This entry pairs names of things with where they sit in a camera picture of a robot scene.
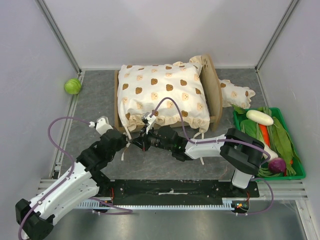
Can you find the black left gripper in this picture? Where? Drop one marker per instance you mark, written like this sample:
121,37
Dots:
123,142

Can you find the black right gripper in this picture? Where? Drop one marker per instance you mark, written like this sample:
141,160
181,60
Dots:
142,141

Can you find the bear print cream quilt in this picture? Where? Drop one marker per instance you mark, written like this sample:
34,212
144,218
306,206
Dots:
173,91

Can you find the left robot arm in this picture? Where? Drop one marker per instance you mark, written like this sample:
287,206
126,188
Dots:
83,180

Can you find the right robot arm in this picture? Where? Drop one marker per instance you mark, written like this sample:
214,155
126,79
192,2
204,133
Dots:
242,151

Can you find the green cabbage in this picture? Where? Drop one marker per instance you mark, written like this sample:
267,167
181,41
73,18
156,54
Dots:
73,86

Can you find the bear print small pillow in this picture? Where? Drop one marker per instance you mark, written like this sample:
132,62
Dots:
235,95

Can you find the white radish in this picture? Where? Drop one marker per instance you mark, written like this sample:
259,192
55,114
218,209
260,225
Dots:
259,117

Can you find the orange carrot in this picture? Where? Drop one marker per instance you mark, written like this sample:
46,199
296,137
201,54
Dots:
265,134

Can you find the green beans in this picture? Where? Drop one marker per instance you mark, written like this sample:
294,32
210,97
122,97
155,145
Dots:
264,172

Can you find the purple cabbage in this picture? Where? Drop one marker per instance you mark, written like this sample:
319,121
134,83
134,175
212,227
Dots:
277,165

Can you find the green plastic basket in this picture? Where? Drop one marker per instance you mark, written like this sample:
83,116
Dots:
300,160

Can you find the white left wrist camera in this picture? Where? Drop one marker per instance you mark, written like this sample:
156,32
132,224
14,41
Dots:
101,125

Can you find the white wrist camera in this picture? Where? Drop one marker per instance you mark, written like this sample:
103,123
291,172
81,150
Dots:
149,120
101,125

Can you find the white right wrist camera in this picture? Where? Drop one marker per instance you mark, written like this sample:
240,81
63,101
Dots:
149,120

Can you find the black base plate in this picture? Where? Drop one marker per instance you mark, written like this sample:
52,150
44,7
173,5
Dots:
174,192

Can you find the white cable duct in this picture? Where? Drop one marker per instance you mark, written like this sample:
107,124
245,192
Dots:
226,205

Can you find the wooden pet bed frame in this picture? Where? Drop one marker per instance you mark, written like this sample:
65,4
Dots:
212,91

